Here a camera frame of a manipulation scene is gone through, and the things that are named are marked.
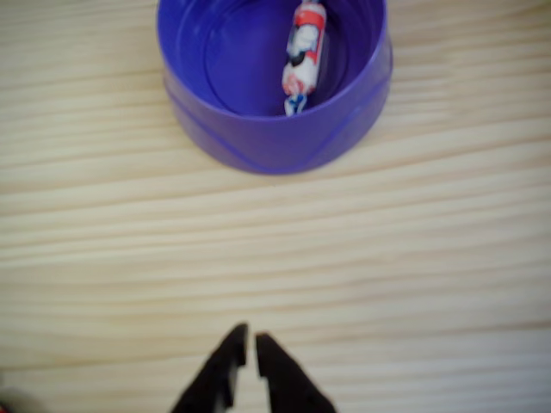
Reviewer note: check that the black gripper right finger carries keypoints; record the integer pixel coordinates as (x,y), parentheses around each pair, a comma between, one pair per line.
(286,383)

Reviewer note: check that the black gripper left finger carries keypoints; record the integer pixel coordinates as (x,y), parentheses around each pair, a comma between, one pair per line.
(219,374)

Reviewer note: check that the purple plastic bowl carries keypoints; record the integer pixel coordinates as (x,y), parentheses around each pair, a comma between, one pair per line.
(258,142)

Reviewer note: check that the red white blue wrapped candy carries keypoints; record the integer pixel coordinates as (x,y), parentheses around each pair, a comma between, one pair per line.
(303,43)

